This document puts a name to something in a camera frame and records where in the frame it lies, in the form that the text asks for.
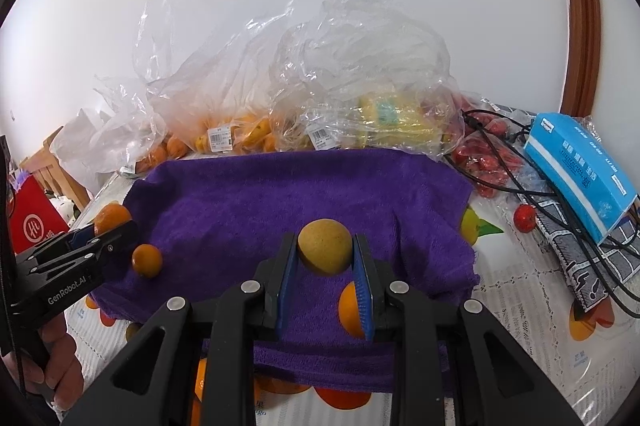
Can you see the brown wooden door frame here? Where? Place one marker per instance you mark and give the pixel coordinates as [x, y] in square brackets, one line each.
[583, 57]

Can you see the large clear plastic bag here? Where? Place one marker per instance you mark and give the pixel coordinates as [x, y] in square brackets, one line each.
[350, 49]

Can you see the orange top of pile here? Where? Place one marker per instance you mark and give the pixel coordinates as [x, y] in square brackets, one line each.
[109, 217]

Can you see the blue tissue box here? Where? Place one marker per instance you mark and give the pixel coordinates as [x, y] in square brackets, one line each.
[596, 188]

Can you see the bag of red tomatoes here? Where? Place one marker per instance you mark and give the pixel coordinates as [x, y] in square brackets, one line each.
[485, 155]

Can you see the yellow-green round fruit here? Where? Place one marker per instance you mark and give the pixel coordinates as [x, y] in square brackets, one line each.
[325, 247]

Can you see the clear bag of oranges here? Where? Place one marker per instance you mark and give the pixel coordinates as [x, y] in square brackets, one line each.
[206, 64]

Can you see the patterned grey pouch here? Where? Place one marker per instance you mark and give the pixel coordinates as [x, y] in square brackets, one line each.
[593, 272]

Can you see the red paper bag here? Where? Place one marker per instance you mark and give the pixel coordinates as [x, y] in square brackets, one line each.
[32, 217]

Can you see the left hand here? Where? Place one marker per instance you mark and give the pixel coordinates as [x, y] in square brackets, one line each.
[63, 372]

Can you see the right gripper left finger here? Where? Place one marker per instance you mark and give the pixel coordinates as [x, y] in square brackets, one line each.
[152, 379]

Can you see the large orange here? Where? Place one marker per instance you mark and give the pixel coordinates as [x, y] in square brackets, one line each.
[348, 311]

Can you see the yellow package in bag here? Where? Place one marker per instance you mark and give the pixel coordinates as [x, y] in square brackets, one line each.
[396, 121]

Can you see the small orange bottom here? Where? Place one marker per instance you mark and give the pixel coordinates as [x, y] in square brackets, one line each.
[147, 260]

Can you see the loose red tomato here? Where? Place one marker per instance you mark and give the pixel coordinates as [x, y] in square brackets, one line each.
[524, 218]

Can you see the purple towel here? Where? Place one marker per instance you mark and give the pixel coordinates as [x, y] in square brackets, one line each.
[215, 219]

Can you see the white plastic bag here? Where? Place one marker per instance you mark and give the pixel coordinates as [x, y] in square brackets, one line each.
[95, 144]

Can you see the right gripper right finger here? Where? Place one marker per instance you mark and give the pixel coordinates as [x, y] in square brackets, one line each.
[457, 351]

